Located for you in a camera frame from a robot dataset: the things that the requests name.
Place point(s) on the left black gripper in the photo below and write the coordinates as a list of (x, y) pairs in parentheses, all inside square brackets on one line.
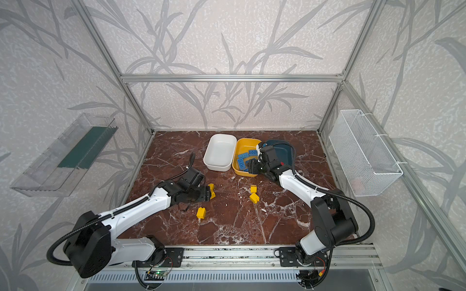
[(204, 193)]

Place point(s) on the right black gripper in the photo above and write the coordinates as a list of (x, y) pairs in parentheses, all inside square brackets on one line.
[(257, 167)]

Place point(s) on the yellow curved brick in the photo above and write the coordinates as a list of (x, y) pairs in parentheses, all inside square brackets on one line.
[(212, 192)]

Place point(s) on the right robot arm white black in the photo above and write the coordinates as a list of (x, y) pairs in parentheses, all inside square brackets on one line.
[(333, 218)]

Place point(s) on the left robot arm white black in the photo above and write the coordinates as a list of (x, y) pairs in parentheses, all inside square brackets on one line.
[(95, 243)]

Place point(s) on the dark teal plastic bin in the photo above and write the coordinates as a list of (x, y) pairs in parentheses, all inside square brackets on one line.
[(283, 150)]

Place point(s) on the yellow plastic bin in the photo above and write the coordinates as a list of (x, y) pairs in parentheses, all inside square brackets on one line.
[(245, 151)]

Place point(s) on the white plastic bin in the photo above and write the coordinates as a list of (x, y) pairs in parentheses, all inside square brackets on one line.
[(220, 152)]

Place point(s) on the right wiring bundle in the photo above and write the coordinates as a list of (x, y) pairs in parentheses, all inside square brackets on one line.
[(313, 274)]

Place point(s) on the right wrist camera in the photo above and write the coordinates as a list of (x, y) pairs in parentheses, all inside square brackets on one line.
[(258, 148)]

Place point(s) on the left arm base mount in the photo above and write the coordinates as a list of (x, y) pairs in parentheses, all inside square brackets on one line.
[(175, 253)]

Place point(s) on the left circuit board with wires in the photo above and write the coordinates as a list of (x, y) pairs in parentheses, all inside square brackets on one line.
[(160, 271)]

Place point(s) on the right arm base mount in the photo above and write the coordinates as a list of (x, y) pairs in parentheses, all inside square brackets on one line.
[(291, 256)]

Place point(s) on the white wire mesh basket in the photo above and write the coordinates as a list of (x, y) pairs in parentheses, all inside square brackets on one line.
[(369, 166)]

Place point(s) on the clear plastic wall shelf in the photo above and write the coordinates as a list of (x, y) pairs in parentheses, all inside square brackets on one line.
[(58, 170)]

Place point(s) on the aluminium front rail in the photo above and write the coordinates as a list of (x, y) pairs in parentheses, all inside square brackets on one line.
[(256, 257)]

